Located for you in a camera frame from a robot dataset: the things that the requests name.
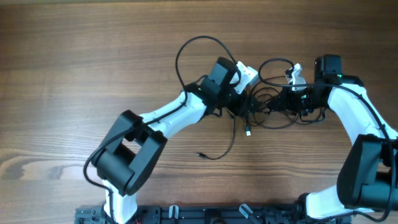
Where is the black cable bundle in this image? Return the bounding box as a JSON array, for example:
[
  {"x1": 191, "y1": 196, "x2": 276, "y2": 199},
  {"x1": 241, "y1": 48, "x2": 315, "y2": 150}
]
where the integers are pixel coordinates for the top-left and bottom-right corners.
[{"x1": 195, "y1": 75, "x2": 326, "y2": 161}]

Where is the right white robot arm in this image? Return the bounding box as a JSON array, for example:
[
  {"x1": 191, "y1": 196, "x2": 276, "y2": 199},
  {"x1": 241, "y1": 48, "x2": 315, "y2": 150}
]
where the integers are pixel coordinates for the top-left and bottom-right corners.
[{"x1": 267, "y1": 54, "x2": 397, "y2": 222}]

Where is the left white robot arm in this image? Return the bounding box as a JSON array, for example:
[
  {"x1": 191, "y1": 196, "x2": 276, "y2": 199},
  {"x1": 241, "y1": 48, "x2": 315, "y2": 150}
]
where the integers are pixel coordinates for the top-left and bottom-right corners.
[{"x1": 89, "y1": 57, "x2": 258, "y2": 223}]

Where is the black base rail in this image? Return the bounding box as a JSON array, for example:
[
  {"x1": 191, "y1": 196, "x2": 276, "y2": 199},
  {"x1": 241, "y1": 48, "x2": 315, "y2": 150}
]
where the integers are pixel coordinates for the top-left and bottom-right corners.
[{"x1": 74, "y1": 203, "x2": 352, "y2": 224}]

